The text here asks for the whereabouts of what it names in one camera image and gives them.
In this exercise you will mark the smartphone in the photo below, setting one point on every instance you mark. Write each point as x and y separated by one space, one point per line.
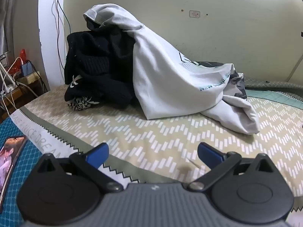
9 160

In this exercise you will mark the red plastic bag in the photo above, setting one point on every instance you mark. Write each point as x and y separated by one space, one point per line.
22 54

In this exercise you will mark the white t-shirt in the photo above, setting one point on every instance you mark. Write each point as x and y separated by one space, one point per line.
165 80

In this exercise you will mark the blue charger box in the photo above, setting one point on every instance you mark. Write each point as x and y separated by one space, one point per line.
26 68

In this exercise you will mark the small wall sticker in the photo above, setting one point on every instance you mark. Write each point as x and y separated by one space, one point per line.
194 14

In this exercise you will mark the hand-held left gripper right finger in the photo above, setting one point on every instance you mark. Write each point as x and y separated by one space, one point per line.
208 155

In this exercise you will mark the wooden side table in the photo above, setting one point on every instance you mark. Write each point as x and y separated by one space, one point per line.
30 79

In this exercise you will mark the black knit sweater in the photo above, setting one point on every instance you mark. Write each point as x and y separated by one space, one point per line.
99 75

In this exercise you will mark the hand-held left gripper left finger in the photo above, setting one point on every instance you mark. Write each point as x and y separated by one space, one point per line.
98 155

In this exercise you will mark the zigzag patterned bed sheet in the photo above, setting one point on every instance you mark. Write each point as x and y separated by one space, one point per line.
165 134

